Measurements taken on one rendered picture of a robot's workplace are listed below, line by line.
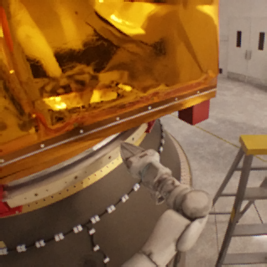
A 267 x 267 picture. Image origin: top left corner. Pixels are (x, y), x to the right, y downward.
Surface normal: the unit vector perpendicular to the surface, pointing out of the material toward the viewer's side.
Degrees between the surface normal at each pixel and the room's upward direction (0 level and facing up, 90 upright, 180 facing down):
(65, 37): 88
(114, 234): 62
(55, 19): 88
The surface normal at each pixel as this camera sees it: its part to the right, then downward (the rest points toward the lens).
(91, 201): 0.51, -0.11
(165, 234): -0.25, -0.75
